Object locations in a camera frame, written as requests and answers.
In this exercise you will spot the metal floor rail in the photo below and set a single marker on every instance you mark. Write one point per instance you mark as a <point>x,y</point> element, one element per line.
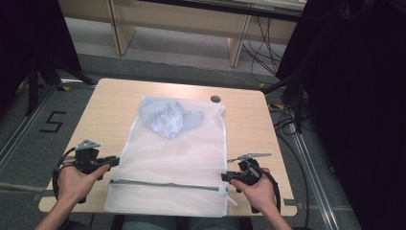
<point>22,127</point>
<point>314,179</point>

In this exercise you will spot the black metal stand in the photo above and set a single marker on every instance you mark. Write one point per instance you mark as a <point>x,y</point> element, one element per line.
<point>295,96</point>
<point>48,73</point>

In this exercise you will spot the black curtain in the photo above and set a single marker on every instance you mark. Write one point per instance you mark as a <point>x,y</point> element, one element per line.
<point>357,96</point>
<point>28,38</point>

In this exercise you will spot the long wooden desk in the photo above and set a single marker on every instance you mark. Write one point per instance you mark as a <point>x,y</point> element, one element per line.
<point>178,19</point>

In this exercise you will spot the person's legs in jeans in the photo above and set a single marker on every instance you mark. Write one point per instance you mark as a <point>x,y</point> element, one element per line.
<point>178,223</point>

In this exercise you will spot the person's right hand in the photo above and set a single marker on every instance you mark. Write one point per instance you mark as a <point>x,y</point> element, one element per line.
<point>261,193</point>

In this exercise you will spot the person's left hand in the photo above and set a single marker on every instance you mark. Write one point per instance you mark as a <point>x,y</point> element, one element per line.
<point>75,187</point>

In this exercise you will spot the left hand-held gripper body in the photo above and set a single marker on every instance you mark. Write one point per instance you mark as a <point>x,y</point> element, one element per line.
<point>86,158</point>

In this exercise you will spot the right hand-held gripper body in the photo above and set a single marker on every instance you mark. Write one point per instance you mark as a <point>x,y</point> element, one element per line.
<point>249,174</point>

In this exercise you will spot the light wooden table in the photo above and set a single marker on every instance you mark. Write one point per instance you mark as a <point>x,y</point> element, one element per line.
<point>108,111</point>

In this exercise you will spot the white mesh laundry bag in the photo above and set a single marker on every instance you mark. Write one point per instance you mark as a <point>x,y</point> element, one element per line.
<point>174,172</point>

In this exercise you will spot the light patterned garment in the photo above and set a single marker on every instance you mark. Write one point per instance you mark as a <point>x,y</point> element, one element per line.
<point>167,119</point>

